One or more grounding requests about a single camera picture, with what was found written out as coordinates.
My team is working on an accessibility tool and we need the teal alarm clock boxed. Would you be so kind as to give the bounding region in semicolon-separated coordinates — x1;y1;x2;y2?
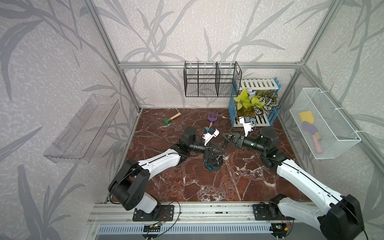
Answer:
205;156;224;171

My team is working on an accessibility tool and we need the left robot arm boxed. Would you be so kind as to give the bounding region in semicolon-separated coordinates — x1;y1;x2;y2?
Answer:
108;127;225;214

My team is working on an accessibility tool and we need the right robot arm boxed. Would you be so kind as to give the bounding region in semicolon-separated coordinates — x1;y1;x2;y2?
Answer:
223;127;365;240

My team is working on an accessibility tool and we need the purple pink garden fork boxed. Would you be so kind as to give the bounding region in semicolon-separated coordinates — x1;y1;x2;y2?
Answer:
208;112;219;128

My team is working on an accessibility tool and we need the glass vase with plants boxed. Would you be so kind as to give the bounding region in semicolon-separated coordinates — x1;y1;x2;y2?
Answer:
234;89;279;120

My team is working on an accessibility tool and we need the yellow sponge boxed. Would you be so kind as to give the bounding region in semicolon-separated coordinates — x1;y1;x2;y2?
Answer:
299;111;315;124

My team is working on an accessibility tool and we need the purple pink garden trowel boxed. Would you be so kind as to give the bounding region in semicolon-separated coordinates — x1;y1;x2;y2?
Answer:
302;121;323;154

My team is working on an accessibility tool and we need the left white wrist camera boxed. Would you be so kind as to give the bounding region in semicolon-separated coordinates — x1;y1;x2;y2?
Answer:
203;127;220;146

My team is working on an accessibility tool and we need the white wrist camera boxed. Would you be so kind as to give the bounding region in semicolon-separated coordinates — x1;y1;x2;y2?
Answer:
239;116;255;137
203;127;220;146

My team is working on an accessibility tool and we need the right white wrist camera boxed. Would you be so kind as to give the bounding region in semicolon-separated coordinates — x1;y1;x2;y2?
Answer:
239;116;255;137

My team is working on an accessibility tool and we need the green rake wooden handle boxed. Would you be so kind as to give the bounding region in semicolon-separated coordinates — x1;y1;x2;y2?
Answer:
163;113;181;126

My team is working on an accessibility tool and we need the black wire wall basket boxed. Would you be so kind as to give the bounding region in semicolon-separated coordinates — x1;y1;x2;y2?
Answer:
183;62;243;98

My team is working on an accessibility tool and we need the black base cable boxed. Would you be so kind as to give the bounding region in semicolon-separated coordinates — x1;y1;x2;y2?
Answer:
140;199;181;240

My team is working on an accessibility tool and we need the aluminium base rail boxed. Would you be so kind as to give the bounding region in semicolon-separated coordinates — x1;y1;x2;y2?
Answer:
87;201;324;225

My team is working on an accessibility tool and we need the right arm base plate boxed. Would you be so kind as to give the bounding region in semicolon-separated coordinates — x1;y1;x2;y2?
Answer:
252;194;286;221

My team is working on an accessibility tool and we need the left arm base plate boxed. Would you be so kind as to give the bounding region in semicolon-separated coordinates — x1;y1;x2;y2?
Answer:
132;205;175;222

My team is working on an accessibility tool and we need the white mesh wall basket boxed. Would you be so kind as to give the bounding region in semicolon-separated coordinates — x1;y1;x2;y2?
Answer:
290;88;362;160

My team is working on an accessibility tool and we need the clear acrylic wall shelf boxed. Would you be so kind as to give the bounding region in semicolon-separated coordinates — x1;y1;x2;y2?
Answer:
44;94;121;164

